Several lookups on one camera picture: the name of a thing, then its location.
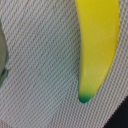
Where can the teal grey gripper finger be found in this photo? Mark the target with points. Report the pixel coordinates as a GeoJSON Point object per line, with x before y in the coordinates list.
{"type": "Point", "coordinates": [3, 58]}

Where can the yellow toy banana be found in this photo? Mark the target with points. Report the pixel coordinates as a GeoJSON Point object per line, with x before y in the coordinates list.
{"type": "Point", "coordinates": [99, 27]}

